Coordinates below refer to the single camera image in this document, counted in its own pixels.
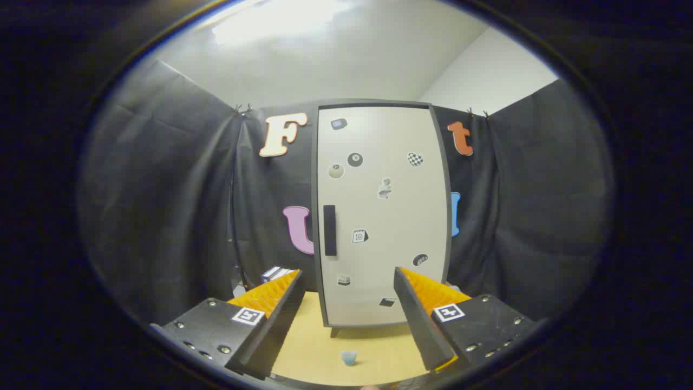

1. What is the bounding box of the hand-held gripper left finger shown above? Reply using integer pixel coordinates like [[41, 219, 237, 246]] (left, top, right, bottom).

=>
[[149, 269, 305, 381]]

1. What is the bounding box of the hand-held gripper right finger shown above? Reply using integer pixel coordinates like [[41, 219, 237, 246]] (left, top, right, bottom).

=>
[[394, 266, 542, 373]]

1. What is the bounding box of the white cabinet door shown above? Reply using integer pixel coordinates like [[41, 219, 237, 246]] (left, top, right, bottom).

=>
[[317, 106, 449, 327]]

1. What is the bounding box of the black door handle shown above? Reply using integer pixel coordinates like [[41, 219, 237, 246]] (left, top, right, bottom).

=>
[[323, 205, 337, 257]]

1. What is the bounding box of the dark grey cabinet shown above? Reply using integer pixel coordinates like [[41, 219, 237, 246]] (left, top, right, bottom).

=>
[[310, 99, 453, 338]]

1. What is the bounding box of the black backdrop cloth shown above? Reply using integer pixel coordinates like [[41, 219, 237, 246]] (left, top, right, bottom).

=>
[[79, 57, 615, 326]]

